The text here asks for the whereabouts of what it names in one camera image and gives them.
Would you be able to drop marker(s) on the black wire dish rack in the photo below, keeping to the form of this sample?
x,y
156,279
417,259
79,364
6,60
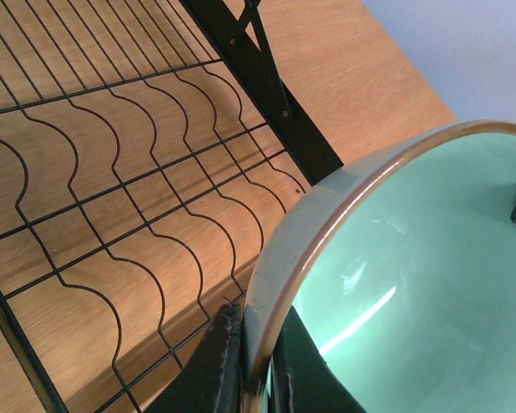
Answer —
x,y
138,185

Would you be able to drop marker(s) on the plain mint green bowl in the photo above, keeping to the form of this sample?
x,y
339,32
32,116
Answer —
x,y
390,286

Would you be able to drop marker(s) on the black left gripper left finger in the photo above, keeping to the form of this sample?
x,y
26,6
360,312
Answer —
x,y
210,380

